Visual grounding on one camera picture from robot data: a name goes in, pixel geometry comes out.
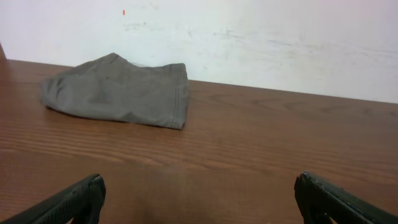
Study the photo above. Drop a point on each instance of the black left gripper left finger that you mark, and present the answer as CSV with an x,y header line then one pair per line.
x,y
79,203

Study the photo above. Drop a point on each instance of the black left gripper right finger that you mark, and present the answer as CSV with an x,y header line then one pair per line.
x,y
321,202

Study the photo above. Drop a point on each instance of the folded grey shorts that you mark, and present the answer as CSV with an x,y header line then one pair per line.
x,y
113,89

